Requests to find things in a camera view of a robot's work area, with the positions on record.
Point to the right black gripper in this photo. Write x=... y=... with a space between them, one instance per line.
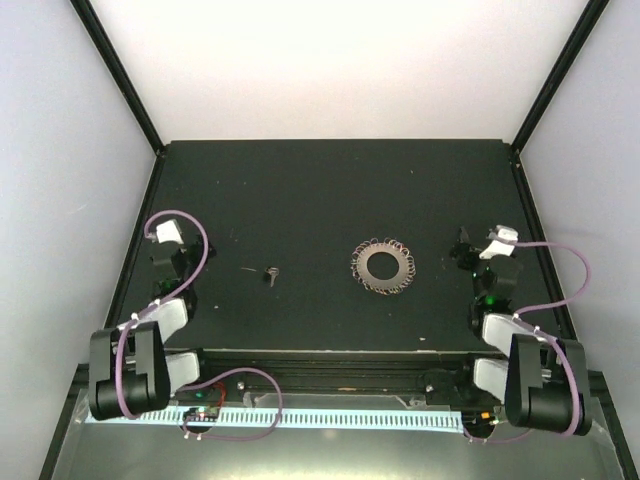
x=463 y=261

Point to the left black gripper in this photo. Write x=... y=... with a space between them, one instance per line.
x=199 y=254

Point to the metal disc with keyrings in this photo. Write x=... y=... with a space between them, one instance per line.
x=386 y=267

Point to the small silver key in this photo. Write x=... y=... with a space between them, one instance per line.
x=271 y=275

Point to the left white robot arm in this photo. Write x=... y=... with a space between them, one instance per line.
x=130 y=373

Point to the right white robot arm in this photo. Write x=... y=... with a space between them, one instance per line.
x=542 y=381

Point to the small circuit board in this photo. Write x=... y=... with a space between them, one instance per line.
x=206 y=414

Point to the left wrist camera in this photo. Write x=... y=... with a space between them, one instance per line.
x=167 y=232

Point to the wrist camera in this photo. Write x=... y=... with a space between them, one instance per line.
x=502 y=241
x=167 y=232

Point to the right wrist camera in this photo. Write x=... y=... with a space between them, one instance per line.
x=502 y=241

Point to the black front rail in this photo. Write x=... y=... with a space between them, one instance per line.
x=445 y=378

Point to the white slotted cable duct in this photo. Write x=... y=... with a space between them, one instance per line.
x=298 y=418

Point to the black frame post left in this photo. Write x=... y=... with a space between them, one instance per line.
x=103 y=44

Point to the black frame post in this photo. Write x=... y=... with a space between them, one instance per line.
x=580 y=33
x=103 y=44

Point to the black frame post right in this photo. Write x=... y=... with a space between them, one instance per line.
x=580 y=33

